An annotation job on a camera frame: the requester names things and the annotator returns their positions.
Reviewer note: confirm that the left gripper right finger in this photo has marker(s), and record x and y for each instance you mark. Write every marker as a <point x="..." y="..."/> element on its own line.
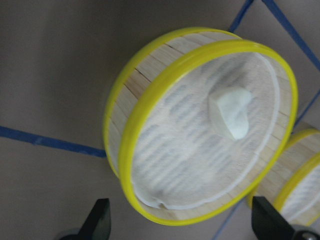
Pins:
<point x="268" y="224"/>

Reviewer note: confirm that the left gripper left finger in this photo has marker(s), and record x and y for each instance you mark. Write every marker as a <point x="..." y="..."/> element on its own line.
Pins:
<point x="97" y="225"/>

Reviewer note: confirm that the white steamed bun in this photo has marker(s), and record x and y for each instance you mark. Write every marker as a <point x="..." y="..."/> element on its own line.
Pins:
<point x="228" y="112"/>

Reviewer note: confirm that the yellow bamboo steamer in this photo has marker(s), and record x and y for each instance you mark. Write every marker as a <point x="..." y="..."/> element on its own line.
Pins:
<point x="173" y="168"/>
<point x="292" y="185"/>

